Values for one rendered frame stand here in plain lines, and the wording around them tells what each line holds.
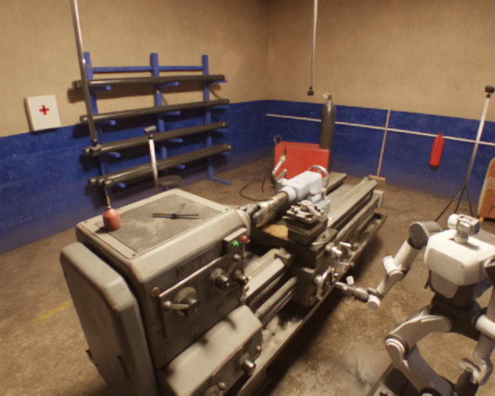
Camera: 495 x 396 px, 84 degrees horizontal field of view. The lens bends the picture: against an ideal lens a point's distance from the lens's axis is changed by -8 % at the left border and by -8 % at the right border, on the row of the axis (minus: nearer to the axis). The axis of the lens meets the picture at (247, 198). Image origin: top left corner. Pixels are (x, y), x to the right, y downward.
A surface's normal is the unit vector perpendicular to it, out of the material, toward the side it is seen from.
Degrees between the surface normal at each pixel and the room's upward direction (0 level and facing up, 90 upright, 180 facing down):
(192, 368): 32
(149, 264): 45
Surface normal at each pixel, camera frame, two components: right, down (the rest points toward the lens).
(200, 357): 0.41, -0.65
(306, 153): -0.33, 0.37
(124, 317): 0.78, 0.25
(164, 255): 0.55, -0.47
